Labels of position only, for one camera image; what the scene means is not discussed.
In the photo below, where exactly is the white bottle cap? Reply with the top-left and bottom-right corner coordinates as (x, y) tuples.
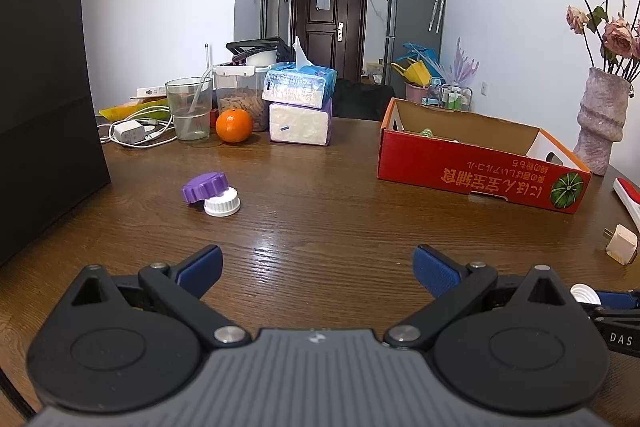
(203, 187), (241, 218)

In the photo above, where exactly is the white cube plug adapter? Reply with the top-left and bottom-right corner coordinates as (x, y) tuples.
(604, 225), (638, 265)

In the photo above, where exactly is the purple bottle cap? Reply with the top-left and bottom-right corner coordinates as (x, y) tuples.
(181, 171), (230, 204)

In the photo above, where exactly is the red white lint brush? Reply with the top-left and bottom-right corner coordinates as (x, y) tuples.
(613, 178), (640, 231)

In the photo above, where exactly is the orange red cardboard box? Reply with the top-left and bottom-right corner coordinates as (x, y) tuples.
(376, 98), (591, 215)

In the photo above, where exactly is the orange fruit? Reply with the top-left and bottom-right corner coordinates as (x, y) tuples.
(216, 108), (253, 144)

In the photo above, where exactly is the clear glass cup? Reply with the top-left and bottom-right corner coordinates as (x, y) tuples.
(165, 77), (214, 142)

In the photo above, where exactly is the metal rolling cart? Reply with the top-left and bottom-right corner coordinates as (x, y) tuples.
(426, 83), (473, 112)

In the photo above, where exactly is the black paper bag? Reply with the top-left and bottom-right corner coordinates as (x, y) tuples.
(1, 0), (111, 262)

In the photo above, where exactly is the purple tissue pack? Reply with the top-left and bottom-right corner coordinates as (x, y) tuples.
(269, 100), (333, 146)

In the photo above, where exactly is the clear food container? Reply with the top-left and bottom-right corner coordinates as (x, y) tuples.
(214, 65), (269, 132)

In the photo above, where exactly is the pink bucket with dustpans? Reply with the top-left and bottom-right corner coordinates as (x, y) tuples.
(390, 42), (442, 106)

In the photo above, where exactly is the blue tissue pack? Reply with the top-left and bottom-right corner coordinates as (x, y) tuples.
(262, 37), (337, 109)

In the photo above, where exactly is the pink textured vase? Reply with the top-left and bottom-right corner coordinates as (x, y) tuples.
(573, 67), (632, 176)

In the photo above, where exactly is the grey refrigerator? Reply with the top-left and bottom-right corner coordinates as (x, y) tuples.
(383, 0), (444, 98)

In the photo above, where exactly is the dark brown door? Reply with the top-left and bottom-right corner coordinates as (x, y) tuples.
(291, 0), (367, 82)

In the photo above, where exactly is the white charger with cable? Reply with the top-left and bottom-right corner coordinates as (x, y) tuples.
(96, 105), (178, 150)

